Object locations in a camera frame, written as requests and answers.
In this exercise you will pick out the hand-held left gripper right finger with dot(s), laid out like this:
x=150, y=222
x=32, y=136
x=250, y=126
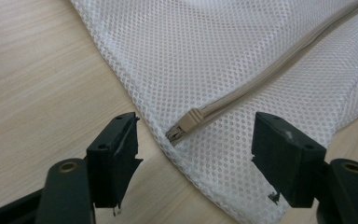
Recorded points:
x=286, y=161

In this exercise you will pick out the white mesh laundry bag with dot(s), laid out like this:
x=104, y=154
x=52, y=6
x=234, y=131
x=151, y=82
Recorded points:
x=199, y=62

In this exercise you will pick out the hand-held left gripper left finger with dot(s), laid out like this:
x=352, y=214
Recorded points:
x=112, y=161

